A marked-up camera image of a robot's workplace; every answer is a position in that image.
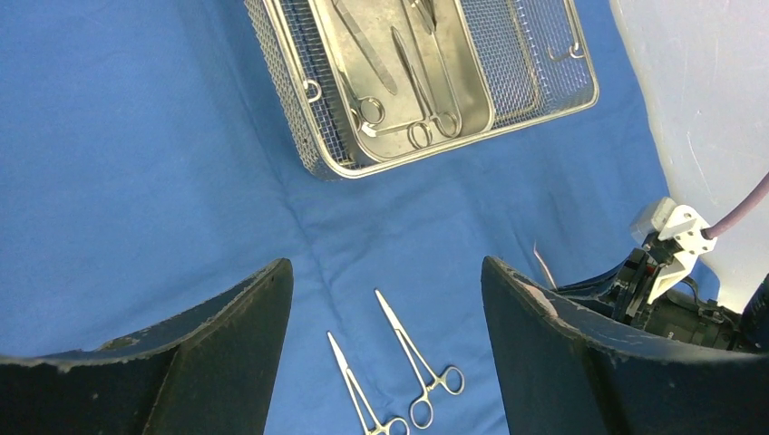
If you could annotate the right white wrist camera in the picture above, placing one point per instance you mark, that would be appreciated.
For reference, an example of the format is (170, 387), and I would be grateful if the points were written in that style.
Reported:
(675, 236)

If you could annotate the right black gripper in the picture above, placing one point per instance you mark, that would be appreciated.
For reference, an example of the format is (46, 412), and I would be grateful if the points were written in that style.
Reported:
(623, 294)

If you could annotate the thin steel instrument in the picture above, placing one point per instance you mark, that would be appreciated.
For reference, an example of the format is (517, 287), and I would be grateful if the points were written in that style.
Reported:
(544, 268)

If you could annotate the blue surgical drape cloth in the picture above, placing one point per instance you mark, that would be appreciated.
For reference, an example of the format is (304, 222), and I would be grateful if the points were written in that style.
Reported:
(146, 165)

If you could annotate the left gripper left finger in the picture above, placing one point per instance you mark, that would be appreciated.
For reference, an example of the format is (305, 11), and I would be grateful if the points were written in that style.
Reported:
(208, 370)

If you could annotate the stainless steel inner tray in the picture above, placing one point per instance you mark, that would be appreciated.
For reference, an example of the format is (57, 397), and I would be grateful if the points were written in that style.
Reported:
(407, 78)

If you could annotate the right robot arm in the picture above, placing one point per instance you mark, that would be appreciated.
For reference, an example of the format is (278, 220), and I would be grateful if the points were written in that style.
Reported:
(753, 320)

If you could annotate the forceps in tray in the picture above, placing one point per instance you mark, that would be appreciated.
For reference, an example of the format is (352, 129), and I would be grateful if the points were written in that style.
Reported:
(420, 133)

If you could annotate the surgical scissors forceps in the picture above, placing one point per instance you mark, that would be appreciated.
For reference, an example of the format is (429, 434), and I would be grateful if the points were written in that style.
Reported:
(369, 421)

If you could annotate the wire mesh instrument basket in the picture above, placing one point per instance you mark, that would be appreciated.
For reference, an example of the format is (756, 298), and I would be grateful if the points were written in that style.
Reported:
(532, 52)

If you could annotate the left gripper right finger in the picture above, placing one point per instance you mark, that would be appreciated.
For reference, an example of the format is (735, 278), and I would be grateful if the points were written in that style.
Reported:
(564, 369)

